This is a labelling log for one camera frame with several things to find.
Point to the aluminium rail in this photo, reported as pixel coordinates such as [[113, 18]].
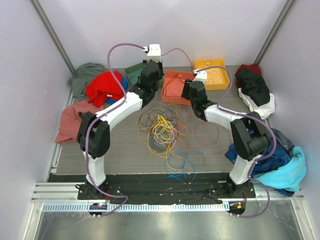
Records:
[[55, 192]]

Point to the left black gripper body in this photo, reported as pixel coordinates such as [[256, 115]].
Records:
[[161, 74]]

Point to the cyan cloth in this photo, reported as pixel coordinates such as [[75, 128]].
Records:
[[287, 177]]

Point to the black cloth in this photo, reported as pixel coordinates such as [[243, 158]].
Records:
[[254, 86]]

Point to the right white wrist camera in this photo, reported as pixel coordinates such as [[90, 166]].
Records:
[[200, 76]]

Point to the grey blue cloth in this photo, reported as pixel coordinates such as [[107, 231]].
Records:
[[283, 141]]

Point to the slotted cable duct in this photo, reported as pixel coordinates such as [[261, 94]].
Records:
[[138, 208]]

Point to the right aluminium frame post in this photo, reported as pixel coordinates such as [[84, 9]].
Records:
[[279, 21]]

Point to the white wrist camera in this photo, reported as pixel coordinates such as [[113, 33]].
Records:
[[154, 53], [200, 76]]

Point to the pink cloth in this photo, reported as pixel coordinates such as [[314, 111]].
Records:
[[70, 120]]

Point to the green plastic bin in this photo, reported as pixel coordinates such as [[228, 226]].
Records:
[[133, 72]]

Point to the white cloth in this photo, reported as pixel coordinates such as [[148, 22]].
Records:
[[264, 110]]

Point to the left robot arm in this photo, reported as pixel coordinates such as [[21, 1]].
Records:
[[95, 128]]

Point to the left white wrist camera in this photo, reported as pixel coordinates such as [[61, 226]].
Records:
[[154, 53]]

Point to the left aluminium frame post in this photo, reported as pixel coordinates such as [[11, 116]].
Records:
[[52, 33]]

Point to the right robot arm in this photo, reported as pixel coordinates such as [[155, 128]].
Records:
[[251, 136]]

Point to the orange plastic bin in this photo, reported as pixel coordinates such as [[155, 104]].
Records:
[[173, 85]]

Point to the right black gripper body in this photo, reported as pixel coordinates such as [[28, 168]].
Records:
[[192, 99]]

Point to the blue plaid shirt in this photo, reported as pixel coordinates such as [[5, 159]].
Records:
[[280, 157]]

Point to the aluminium frame post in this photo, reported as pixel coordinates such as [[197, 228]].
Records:
[[279, 21], [52, 33]]

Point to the yellow plastic bin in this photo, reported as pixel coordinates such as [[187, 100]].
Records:
[[218, 78]]

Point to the dark red cloth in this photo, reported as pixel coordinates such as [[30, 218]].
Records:
[[254, 68]]

